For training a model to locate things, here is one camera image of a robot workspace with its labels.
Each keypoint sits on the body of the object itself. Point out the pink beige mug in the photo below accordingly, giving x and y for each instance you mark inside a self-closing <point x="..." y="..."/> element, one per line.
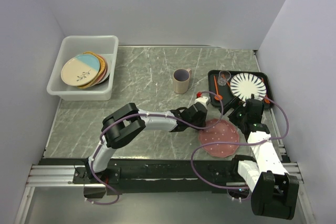
<point x="181" y="79"/>

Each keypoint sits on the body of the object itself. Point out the translucent white plastic bin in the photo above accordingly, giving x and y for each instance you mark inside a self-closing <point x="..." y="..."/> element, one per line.
<point x="72" y="46"/>

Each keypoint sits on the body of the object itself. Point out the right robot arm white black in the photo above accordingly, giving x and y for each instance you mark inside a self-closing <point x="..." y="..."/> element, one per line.
<point x="273" y="190"/>

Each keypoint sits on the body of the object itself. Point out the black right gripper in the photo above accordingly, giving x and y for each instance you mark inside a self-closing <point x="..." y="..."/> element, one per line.
<point x="234" y="103"/>

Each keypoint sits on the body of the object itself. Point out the small clear glass cup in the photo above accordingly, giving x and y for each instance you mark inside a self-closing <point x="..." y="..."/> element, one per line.
<point x="224" y="78"/>

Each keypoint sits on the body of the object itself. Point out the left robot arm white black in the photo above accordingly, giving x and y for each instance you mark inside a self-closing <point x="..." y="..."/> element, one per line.
<point x="123" y="125"/>

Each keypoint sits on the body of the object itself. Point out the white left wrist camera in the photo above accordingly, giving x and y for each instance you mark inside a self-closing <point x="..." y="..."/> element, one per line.
<point x="202" y="99"/>

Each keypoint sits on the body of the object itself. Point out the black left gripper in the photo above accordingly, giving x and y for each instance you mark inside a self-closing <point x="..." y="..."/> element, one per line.
<point x="202" y="124"/>

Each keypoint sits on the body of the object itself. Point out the orange chopsticks on tray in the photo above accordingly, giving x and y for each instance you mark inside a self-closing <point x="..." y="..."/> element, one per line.
<point x="217" y="90"/>

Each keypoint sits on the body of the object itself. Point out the orange utensil on tray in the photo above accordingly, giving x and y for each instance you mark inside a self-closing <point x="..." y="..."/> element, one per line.
<point x="266" y="100"/>

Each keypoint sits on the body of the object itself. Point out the pink scalloped plate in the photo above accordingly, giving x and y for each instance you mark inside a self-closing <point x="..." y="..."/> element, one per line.
<point x="221" y="132"/>

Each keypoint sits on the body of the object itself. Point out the white blue striped plate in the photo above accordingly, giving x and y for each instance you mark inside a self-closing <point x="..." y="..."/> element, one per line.
<point x="243" y="85"/>

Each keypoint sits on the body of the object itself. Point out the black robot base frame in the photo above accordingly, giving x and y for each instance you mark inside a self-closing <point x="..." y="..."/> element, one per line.
<point x="171" y="176"/>

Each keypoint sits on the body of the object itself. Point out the beige pink branch plate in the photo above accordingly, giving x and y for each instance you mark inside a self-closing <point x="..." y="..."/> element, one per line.
<point x="106" y="72"/>

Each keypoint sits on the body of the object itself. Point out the beige blue large plate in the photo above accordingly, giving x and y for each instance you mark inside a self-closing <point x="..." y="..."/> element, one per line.
<point x="80" y="70"/>

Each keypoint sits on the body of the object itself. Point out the wooden bamboo tray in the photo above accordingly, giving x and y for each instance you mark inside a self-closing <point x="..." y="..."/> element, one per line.
<point x="102" y="70"/>

